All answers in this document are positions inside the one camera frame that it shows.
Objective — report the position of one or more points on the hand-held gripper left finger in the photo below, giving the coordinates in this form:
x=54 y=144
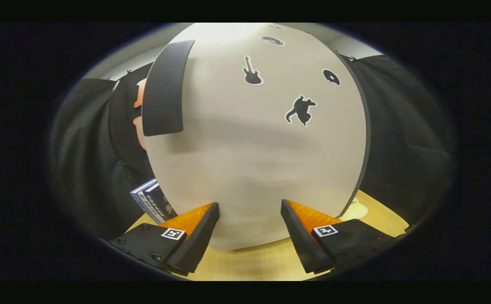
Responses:
x=199 y=236

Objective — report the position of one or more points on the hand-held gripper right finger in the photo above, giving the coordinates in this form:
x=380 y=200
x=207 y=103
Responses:
x=302 y=240

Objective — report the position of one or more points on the yellow plush toy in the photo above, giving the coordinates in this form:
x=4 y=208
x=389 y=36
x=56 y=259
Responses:
x=355 y=211

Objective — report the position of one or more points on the blue and white book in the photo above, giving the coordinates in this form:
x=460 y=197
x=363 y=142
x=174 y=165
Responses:
x=140 y=198

